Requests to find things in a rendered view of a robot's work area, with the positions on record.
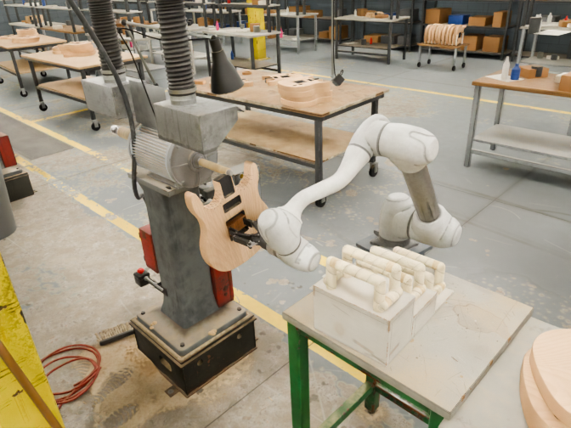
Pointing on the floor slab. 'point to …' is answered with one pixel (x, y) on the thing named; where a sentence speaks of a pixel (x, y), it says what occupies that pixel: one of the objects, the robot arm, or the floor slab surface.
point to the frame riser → (189, 368)
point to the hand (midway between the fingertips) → (238, 226)
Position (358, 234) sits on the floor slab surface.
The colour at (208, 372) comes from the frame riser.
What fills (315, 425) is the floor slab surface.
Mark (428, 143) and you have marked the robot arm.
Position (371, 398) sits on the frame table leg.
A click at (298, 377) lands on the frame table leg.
